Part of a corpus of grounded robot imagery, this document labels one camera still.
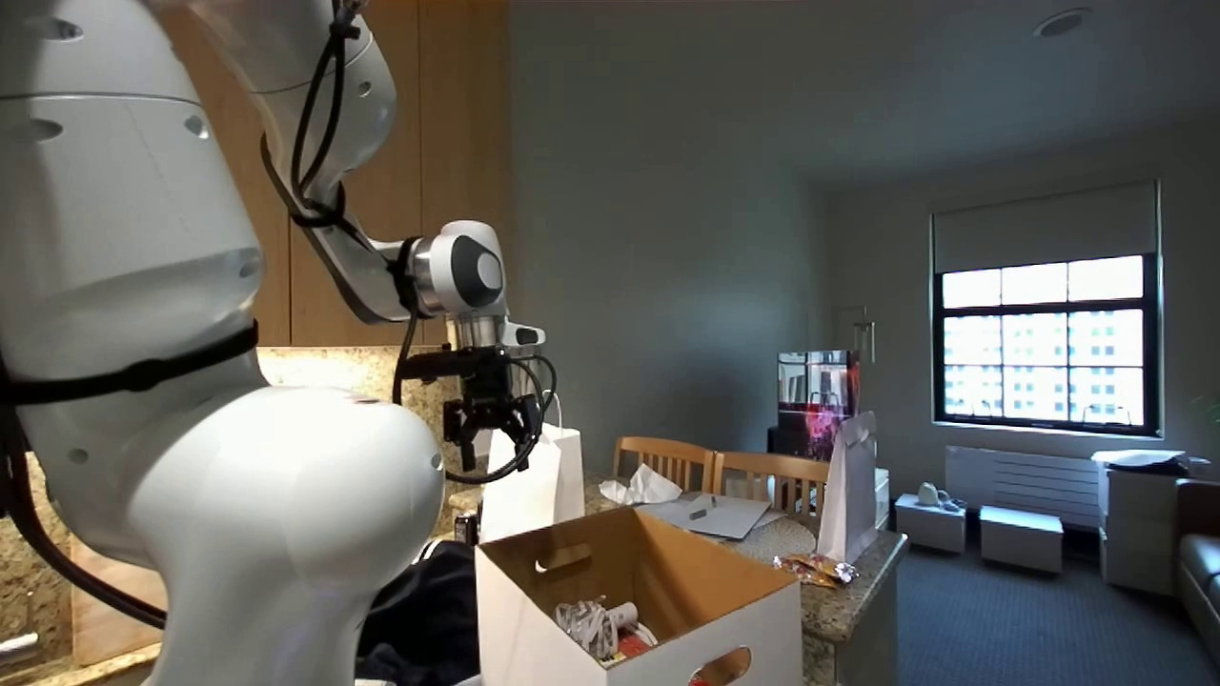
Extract white storage box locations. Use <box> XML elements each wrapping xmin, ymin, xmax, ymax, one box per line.
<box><xmin>976</xmin><ymin>504</ymin><xmax>1068</xmax><ymax>579</ymax></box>
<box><xmin>894</xmin><ymin>481</ymin><xmax>974</xmax><ymax>555</ymax></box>

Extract round ceiling light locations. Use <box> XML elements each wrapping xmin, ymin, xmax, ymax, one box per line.
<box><xmin>1035</xmin><ymin>4</ymin><xmax>1095</xmax><ymax>43</ymax></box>

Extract crumpled white packaging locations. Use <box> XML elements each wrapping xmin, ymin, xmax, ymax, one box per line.
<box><xmin>548</xmin><ymin>596</ymin><xmax>664</xmax><ymax>666</ymax></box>

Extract white paper bag with handles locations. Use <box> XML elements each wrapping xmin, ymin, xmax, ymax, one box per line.
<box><xmin>478</xmin><ymin>423</ymin><xmax>591</xmax><ymax>544</ymax></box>

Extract white roller blind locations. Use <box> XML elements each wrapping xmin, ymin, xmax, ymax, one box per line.
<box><xmin>931</xmin><ymin>179</ymin><xmax>1166</xmax><ymax>274</ymax></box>

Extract white radiator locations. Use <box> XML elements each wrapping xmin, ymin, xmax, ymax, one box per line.
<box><xmin>941</xmin><ymin>442</ymin><xmax>1106</xmax><ymax>530</ymax></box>

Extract cardboard box with white outside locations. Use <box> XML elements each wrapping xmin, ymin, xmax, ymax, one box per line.
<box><xmin>472</xmin><ymin>508</ymin><xmax>807</xmax><ymax>686</ymax></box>

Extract wall intercom panel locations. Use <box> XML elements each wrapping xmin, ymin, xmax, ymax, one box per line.
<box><xmin>852</xmin><ymin>315</ymin><xmax>882</xmax><ymax>373</ymax></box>

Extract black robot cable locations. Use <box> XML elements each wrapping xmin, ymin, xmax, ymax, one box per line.
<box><xmin>0</xmin><ymin>0</ymin><xmax>425</xmax><ymax>633</ymax></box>

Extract grey sofa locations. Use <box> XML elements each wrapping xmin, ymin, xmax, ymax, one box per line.
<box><xmin>1175</xmin><ymin>481</ymin><xmax>1220</xmax><ymax>664</ymax></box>

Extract crumpled white paper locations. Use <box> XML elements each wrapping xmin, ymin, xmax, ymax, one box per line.
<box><xmin>596</xmin><ymin>462</ymin><xmax>687</xmax><ymax>509</ymax></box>

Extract grey notebook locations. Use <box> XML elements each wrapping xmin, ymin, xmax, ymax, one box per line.
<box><xmin>682</xmin><ymin>492</ymin><xmax>776</xmax><ymax>544</ymax></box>

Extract white cabinet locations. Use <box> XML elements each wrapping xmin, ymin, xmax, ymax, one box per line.
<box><xmin>1091</xmin><ymin>447</ymin><xmax>1192</xmax><ymax>597</ymax></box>

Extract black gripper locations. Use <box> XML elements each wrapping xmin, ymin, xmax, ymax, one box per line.
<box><xmin>440</xmin><ymin>315</ymin><xmax>566</xmax><ymax>475</ymax></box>

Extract black jersey with white stripes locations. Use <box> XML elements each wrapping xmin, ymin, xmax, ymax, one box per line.
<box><xmin>356</xmin><ymin>537</ymin><xmax>486</xmax><ymax>686</ymax></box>

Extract black framed window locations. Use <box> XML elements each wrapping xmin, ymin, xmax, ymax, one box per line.
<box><xmin>931</xmin><ymin>249</ymin><xmax>1164</xmax><ymax>440</ymax></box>

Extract wooden wall cupboards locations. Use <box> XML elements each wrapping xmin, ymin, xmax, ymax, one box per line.
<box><xmin>166</xmin><ymin>0</ymin><xmax>520</xmax><ymax>349</ymax></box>

